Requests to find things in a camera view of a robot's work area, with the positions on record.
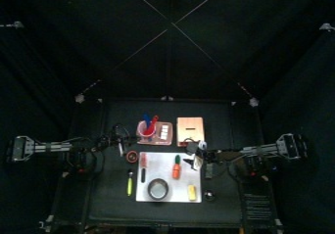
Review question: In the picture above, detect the orange toy carrot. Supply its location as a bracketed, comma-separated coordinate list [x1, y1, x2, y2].
[171, 154, 183, 180]

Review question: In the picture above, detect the white cutting board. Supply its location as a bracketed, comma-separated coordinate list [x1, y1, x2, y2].
[135, 151, 203, 204]

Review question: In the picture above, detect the small dark red bowl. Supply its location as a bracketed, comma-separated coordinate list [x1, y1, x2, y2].
[126, 150, 140, 164]

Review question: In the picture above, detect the dark green ribbed block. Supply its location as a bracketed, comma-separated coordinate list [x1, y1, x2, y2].
[205, 162, 215, 179]

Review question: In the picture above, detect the clear tray with pens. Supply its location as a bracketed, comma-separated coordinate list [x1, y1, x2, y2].
[135, 120, 174, 146]

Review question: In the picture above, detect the wooden box with slot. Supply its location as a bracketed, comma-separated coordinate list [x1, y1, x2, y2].
[175, 117, 206, 148]

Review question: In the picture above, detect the yellow rectangular block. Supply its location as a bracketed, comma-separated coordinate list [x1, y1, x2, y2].
[187, 184, 198, 202]

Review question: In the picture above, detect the red plastic utensil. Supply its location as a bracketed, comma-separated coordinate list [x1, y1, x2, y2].
[146, 115, 160, 136]

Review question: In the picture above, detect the small black round object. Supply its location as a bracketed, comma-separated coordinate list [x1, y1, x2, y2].
[203, 189, 217, 202]

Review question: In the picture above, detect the round metal bowl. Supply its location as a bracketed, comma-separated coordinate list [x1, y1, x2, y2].
[147, 177, 170, 202]

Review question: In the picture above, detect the black label with white text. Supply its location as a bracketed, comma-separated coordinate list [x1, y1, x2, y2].
[242, 192, 275, 224]

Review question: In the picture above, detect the toy knife with black handle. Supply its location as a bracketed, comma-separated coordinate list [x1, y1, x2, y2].
[139, 152, 150, 184]

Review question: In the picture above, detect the yellow-green handled tool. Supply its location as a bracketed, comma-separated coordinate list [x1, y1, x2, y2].
[126, 168, 134, 197]

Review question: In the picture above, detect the silver corner bracket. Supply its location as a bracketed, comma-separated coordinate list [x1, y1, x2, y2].
[273, 218, 286, 234]
[38, 213, 56, 234]

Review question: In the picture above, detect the thin white cord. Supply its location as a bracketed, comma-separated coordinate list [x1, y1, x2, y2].
[80, 0, 233, 96]
[120, 0, 259, 102]

